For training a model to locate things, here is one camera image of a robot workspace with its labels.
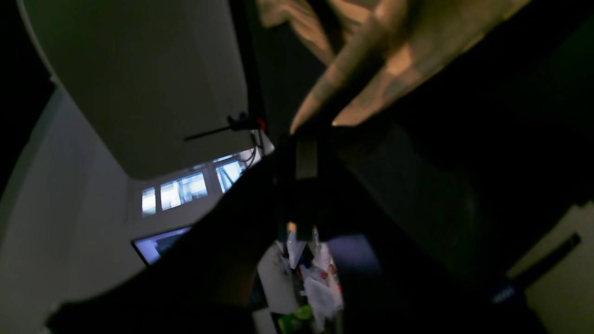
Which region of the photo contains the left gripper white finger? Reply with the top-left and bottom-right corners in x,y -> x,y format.
278,130 -> 320,241

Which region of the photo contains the camouflage t-shirt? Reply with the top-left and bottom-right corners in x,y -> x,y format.
255,0 -> 529,135

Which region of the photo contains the black table cloth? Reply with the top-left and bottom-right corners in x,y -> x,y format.
45,0 -> 593,334

